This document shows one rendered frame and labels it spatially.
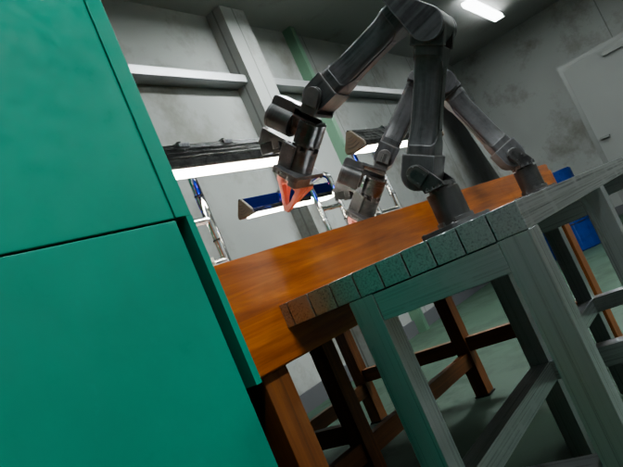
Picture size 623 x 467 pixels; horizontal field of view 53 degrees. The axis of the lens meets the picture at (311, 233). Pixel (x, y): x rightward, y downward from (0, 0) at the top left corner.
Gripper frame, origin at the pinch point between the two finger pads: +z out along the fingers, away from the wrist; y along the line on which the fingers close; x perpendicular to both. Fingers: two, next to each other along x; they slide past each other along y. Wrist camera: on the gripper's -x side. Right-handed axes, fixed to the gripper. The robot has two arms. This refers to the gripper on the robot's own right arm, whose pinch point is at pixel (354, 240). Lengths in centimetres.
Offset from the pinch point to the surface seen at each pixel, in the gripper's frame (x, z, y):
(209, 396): 33, -14, 93
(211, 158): -23.2, -18.3, 39.4
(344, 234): 19, -21, 44
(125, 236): 15, -29, 95
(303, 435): 39, -2, 75
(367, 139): -23.8, -18.8, -32.7
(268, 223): -160, 110, -188
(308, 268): 22, -18, 59
